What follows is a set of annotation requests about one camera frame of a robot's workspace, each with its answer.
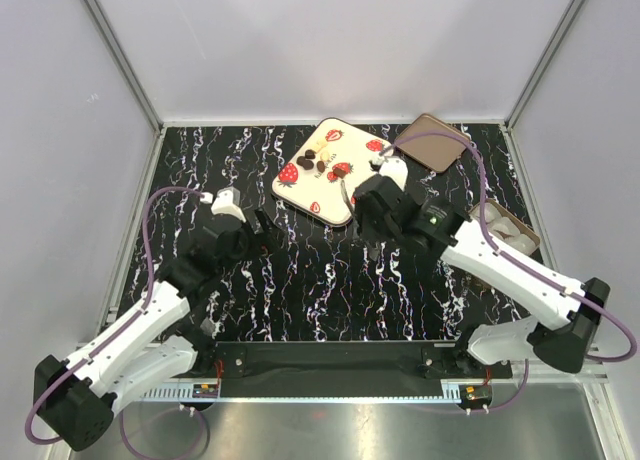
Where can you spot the brown tin box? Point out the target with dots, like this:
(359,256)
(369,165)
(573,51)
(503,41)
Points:
(507,227)

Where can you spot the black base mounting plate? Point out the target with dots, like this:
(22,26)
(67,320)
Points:
(433,358)

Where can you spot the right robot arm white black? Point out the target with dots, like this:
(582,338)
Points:
(564,313)

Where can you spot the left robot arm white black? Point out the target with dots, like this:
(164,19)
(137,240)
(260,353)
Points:
(158,338)

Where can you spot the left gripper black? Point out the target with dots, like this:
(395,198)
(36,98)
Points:
(266,223)

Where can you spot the black metal tongs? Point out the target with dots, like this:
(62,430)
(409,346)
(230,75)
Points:
(372,247)

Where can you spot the aluminium frame rail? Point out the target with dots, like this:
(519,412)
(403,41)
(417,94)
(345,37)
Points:
(593,371)

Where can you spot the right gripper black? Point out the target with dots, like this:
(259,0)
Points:
(363,222)

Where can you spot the white cable duct left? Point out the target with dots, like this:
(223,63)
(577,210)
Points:
(183,392)

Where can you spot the strawberry pattern white tray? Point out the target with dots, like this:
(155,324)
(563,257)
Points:
(319,194)

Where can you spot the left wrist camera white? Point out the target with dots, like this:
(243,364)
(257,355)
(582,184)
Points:
(225,202)

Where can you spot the brown tin lid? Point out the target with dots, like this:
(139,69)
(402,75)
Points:
(432,143)

